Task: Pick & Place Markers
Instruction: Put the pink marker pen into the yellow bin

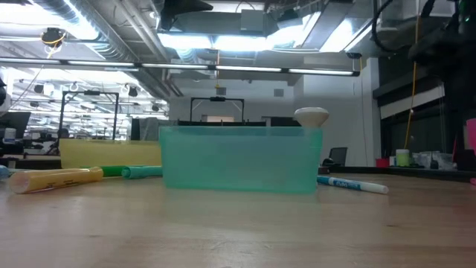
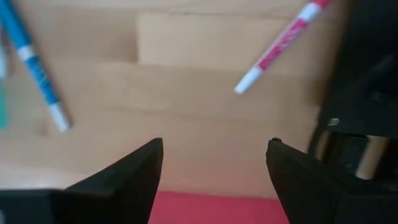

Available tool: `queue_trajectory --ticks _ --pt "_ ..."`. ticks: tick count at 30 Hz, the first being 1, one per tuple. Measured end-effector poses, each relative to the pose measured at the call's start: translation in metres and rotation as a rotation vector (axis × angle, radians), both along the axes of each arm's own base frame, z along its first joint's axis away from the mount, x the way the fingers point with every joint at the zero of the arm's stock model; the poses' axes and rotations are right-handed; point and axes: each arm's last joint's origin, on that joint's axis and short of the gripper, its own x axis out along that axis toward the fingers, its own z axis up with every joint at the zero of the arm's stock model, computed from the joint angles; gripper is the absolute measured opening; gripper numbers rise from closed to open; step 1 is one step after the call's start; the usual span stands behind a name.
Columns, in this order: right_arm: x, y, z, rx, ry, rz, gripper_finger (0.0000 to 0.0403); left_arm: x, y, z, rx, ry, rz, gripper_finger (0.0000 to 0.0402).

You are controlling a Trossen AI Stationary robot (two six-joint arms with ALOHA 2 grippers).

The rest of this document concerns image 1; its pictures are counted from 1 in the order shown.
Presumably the yellow translucent plastic bin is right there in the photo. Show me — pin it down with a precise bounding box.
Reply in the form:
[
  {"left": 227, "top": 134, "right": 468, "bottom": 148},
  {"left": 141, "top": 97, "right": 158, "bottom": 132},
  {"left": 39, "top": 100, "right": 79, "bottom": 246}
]
[{"left": 59, "top": 138, "right": 163, "bottom": 169}]

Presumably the black overhead light bar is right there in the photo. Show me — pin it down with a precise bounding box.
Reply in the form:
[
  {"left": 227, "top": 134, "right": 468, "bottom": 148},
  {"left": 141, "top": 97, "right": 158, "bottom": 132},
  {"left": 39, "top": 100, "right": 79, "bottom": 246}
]
[{"left": 0, "top": 57, "right": 361, "bottom": 77}]

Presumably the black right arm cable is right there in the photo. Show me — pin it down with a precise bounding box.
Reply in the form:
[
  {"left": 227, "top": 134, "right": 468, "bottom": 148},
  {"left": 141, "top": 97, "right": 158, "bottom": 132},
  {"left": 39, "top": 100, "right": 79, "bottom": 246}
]
[{"left": 371, "top": 0, "right": 414, "bottom": 53}]

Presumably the teal thick marker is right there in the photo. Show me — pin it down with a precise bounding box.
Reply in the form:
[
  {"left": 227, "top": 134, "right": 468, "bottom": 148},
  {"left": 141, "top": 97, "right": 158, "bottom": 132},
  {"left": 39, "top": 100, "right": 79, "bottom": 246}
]
[{"left": 121, "top": 165, "right": 164, "bottom": 180}]

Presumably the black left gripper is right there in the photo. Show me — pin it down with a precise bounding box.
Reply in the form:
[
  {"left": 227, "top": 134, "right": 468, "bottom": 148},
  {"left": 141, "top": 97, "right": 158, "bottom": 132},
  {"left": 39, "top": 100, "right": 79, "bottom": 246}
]
[{"left": 159, "top": 0, "right": 215, "bottom": 31}]

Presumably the grey ceiling box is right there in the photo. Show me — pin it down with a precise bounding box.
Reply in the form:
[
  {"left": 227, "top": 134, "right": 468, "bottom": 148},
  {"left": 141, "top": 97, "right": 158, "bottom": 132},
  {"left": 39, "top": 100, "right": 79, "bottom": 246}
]
[{"left": 240, "top": 9, "right": 266, "bottom": 33}]

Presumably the green translucent plastic bin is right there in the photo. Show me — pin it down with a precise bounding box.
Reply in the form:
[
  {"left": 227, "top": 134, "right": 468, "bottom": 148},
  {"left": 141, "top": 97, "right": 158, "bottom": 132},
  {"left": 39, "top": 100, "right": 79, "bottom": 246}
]
[{"left": 158, "top": 125, "right": 324, "bottom": 194}]

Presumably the green thick marker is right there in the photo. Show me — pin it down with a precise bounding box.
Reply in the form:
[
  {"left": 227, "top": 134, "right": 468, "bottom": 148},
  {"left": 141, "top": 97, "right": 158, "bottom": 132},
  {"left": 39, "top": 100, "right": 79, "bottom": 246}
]
[{"left": 100, "top": 165, "right": 148, "bottom": 178}]

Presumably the distant black rig frame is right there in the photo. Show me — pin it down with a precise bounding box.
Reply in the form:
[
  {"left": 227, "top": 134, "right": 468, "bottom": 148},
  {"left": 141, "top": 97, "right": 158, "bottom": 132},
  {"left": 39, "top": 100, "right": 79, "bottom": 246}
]
[
  {"left": 61, "top": 91, "right": 120, "bottom": 141},
  {"left": 177, "top": 96, "right": 267, "bottom": 127}
]

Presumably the red translucent plastic bin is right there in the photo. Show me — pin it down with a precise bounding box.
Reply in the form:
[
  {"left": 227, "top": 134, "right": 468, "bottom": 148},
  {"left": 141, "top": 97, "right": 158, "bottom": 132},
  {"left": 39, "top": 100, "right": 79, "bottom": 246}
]
[{"left": 466, "top": 118, "right": 476, "bottom": 156}]

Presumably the black office chair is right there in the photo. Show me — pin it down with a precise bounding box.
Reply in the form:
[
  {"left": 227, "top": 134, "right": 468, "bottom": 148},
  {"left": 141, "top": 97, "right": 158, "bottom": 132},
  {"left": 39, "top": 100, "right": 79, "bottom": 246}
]
[{"left": 329, "top": 146, "right": 350, "bottom": 168}]

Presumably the computer monitor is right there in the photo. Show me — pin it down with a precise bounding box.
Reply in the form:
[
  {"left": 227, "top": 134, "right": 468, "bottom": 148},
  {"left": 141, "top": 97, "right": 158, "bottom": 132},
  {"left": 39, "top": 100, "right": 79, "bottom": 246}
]
[{"left": 0, "top": 111, "right": 32, "bottom": 141}]

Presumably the hanging black cable reel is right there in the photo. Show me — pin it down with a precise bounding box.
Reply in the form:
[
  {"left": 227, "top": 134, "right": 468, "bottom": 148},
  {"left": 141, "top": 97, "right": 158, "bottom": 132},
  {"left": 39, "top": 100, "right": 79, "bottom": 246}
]
[{"left": 39, "top": 27, "right": 68, "bottom": 48}]

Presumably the yellow power cable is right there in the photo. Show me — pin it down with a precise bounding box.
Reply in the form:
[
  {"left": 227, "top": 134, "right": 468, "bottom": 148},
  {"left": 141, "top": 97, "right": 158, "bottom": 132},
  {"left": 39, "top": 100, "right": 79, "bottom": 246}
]
[{"left": 403, "top": 14, "right": 420, "bottom": 150}]

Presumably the yellow-orange thick marker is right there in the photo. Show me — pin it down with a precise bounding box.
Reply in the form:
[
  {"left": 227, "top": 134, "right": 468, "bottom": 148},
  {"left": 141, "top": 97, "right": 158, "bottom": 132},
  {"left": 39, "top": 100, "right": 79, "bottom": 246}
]
[{"left": 7, "top": 166, "right": 105, "bottom": 195}]

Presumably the blue white thin marker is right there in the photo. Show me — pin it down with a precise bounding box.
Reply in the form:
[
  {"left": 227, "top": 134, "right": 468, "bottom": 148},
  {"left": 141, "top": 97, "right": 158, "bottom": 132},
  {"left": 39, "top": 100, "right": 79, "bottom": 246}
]
[{"left": 316, "top": 175, "right": 390, "bottom": 195}]

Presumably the green white container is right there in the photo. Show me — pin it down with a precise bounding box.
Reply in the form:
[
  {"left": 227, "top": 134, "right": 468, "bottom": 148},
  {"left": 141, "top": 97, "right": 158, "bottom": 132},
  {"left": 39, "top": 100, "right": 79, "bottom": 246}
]
[{"left": 395, "top": 148, "right": 411, "bottom": 168}]

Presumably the silver long air duct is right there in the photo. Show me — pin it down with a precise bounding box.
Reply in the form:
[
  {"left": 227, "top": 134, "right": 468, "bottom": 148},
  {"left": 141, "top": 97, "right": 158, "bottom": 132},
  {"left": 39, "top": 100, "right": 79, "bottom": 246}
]
[{"left": 33, "top": 0, "right": 138, "bottom": 63}]

